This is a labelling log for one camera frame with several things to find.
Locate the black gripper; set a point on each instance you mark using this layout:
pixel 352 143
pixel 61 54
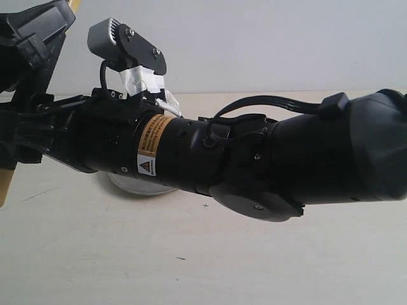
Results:
pixel 33 123

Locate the yellow black claw hammer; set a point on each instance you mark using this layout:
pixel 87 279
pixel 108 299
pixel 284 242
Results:
pixel 7 175

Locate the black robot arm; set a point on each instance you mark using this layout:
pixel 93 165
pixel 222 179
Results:
pixel 265 157

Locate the round stainless steel plate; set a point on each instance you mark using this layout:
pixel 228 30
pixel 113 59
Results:
pixel 138 187

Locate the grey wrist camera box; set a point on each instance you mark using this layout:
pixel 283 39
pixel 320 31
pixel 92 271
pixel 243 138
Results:
pixel 123 48

